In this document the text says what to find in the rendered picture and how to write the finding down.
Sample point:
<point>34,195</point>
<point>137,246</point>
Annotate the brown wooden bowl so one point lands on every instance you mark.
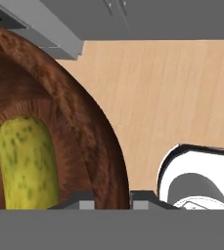
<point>74,107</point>

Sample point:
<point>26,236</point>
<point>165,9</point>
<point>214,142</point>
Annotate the grey counter unit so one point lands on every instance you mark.
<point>48,35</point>

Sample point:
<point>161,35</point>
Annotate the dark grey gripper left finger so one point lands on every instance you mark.
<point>84,199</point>

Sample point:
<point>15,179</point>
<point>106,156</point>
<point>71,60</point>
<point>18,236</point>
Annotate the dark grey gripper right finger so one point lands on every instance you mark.
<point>143,198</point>

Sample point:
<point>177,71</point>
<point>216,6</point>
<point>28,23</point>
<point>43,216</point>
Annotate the white and black round object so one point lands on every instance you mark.
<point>201,166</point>

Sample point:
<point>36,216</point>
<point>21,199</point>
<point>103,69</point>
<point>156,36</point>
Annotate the yellow-green cucumber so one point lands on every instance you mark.
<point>27,162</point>

